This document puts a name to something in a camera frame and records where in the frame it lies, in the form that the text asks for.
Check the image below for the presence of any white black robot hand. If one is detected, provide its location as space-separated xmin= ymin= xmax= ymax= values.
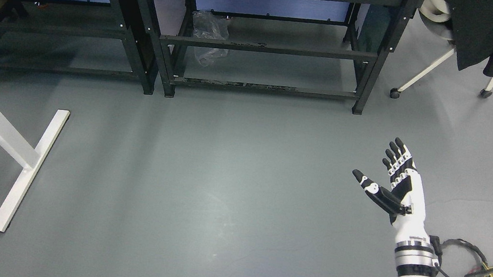
xmin=353 ymin=138 xmax=430 ymax=243

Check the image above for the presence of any clear plastic bag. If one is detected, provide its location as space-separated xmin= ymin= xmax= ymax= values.
xmin=192 ymin=10 xmax=230 ymax=67

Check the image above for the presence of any black metal shelf right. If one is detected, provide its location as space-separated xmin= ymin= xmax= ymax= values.
xmin=137 ymin=0 xmax=424 ymax=115

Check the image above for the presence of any black jacket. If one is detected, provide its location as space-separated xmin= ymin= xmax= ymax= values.
xmin=447 ymin=0 xmax=493 ymax=77

